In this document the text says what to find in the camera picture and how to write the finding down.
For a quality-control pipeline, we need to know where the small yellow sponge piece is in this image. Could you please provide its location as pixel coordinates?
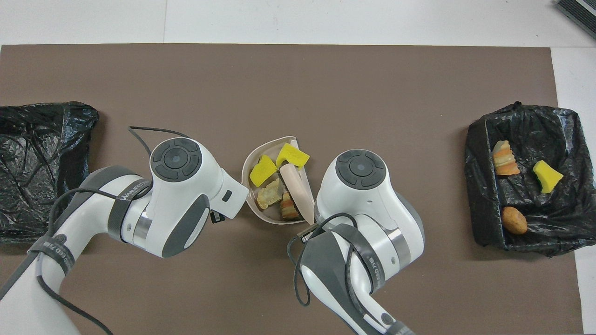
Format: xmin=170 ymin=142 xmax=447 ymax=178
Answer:
xmin=532 ymin=160 xmax=564 ymax=194

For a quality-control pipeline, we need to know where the dark ribbed panel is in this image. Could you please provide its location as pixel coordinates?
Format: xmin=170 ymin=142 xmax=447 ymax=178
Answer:
xmin=554 ymin=0 xmax=596 ymax=40

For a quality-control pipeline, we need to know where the brown table mat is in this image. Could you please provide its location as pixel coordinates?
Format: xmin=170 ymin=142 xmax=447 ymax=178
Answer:
xmin=0 ymin=44 xmax=583 ymax=335

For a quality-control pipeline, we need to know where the yellow and green sponge piece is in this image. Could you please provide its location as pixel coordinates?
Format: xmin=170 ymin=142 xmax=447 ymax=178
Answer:
xmin=249 ymin=154 xmax=278 ymax=188

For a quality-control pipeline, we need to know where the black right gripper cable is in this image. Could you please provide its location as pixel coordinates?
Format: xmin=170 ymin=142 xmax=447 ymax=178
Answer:
xmin=286 ymin=213 xmax=354 ymax=308

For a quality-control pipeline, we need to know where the tan layered pastry chunk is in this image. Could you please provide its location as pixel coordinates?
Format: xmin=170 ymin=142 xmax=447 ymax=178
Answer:
xmin=493 ymin=140 xmax=521 ymax=176

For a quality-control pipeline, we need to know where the beige hand brush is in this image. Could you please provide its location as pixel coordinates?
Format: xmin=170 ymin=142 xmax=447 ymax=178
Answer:
xmin=279 ymin=163 xmax=316 ymax=225

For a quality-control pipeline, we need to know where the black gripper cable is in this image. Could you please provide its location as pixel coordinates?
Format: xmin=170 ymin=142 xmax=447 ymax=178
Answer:
xmin=0 ymin=126 xmax=189 ymax=335
xmin=286 ymin=213 xmax=354 ymax=308

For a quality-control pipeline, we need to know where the tan ridged pastry piece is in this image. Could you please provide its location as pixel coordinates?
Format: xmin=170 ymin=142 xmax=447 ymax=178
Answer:
xmin=280 ymin=191 xmax=301 ymax=221

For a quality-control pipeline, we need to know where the pale beige bread chunk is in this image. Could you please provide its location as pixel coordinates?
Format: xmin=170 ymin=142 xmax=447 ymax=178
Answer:
xmin=256 ymin=178 xmax=284 ymax=210

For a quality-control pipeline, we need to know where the black plastic bag bin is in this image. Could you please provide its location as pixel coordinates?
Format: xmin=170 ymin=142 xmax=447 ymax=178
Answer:
xmin=464 ymin=102 xmax=596 ymax=258
xmin=0 ymin=101 xmax=100 ymax=246

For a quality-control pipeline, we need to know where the beige plastic dustpan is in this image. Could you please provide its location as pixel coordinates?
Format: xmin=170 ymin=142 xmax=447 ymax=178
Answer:
xmin=241 ymin=136 xmax=319 ymax=226

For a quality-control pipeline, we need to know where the large yellow sponge piece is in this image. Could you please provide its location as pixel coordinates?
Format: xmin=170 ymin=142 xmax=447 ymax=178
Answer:
xmin=276 ymin=143 xmax=311 ymax=169

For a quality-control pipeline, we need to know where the brown potato-shaped bread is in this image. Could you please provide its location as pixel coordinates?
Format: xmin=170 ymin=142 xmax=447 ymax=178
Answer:
xmin=501 ymin=206 xmax=528 ymax=235

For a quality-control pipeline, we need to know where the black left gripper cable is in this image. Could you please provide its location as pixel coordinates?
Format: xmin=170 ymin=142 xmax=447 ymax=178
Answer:
xmin=0 ymin=126 xmax=189 ymax=335

